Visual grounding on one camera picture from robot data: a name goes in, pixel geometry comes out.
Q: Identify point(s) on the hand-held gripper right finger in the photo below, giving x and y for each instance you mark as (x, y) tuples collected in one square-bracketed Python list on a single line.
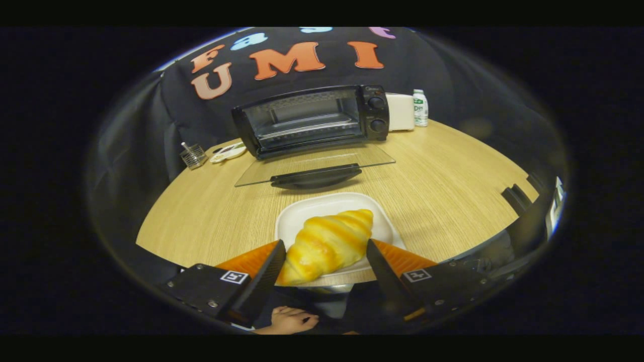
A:
[(390, 289)]

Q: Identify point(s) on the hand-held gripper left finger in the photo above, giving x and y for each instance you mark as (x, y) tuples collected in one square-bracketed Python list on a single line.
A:
[(261, 286)]

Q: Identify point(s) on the golden croissant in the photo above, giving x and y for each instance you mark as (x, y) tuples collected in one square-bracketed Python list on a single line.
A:
[(327, 244)]

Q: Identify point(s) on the black toaster oven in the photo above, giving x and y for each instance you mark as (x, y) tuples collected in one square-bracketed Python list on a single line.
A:
[(376, 119)]

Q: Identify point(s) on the white bread toaster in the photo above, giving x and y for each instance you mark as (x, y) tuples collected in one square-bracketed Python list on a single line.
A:
[(400, 111)]

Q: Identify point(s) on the white rectangular plate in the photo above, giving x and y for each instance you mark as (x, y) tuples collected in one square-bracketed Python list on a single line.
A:
[(312, 208)]

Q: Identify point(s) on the small white dish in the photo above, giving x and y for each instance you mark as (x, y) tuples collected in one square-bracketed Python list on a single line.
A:
[(227, 152)]

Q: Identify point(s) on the black backdrop cloth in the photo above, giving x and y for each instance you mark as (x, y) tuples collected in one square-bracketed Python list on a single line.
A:
[(201, 120)]

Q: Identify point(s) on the white bottle with green label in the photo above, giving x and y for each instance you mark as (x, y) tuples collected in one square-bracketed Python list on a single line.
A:
[(420, 108)]

